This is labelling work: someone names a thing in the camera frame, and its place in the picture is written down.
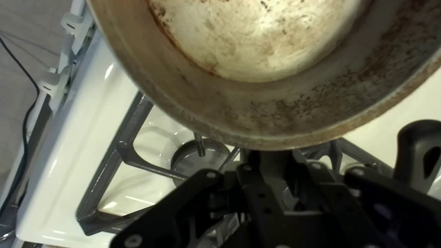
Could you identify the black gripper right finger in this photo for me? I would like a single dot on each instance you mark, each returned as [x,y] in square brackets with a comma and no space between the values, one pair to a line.
[395,202]

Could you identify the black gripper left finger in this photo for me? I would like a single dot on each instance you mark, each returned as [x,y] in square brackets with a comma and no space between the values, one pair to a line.
[174,207]

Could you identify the black cooking pot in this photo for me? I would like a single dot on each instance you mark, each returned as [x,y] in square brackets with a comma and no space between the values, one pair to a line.
[407,138]

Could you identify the round stove burner cap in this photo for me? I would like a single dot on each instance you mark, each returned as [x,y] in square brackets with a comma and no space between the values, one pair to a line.
[194,160]

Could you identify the black cast iron stove grate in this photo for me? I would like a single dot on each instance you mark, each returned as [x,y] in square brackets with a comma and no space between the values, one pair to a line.
[118,147]

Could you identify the white gas stove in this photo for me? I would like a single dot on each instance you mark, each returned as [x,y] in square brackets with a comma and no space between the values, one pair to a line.
[83,152]

